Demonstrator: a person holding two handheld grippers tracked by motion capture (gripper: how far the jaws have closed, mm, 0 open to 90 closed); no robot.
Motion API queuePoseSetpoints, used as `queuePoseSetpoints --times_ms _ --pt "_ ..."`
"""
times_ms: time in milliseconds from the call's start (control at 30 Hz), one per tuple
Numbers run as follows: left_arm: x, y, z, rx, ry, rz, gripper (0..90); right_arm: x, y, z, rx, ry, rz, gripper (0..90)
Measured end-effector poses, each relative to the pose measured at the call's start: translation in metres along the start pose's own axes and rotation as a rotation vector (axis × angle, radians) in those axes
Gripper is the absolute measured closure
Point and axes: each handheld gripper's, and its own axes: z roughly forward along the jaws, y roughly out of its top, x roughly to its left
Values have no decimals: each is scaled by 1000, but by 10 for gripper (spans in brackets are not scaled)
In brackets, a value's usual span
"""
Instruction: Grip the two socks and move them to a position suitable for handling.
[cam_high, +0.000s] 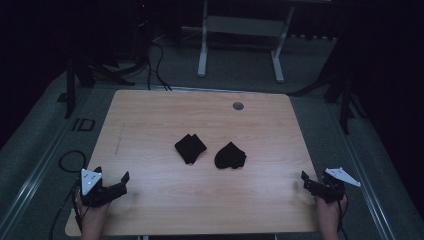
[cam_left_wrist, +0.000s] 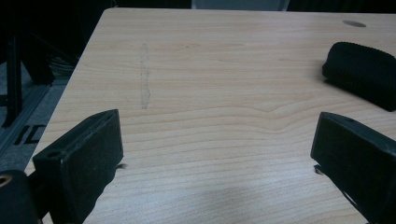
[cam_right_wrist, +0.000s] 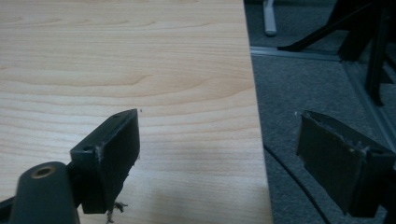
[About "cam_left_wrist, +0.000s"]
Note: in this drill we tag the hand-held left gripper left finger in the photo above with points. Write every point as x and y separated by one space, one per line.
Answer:
84 161

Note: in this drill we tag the metal floor rail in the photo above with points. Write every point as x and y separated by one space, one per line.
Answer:
21 119

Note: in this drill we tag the black cloth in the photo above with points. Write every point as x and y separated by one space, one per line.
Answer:
358 68

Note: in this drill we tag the black metal stand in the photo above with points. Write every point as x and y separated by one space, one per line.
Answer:
14 77

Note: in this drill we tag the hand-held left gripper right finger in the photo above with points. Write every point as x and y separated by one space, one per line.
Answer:
358 158

